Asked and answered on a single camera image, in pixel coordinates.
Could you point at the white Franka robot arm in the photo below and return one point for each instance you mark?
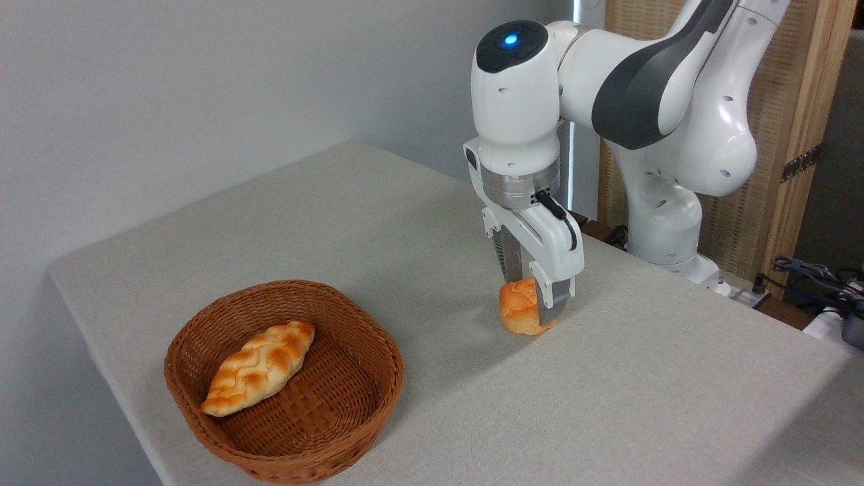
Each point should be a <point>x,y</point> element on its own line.
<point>513,115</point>

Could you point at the braided golden bread loaf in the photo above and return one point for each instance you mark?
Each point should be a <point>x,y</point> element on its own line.
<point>256,368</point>

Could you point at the small grey box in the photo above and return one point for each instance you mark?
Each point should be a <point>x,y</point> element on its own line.
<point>854,332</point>

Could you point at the brown wicker basket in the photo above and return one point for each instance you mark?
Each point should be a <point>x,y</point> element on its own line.
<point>324,418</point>

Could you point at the round orange bread bun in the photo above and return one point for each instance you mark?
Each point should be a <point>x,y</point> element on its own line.
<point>516,307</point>

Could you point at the dark metal screen hinge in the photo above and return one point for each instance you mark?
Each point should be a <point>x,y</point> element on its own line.
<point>800,164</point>

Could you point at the beige linen tablecloth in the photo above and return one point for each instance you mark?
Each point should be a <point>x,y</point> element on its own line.
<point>574,405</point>

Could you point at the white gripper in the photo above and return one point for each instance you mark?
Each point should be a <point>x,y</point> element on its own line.
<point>550,246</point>

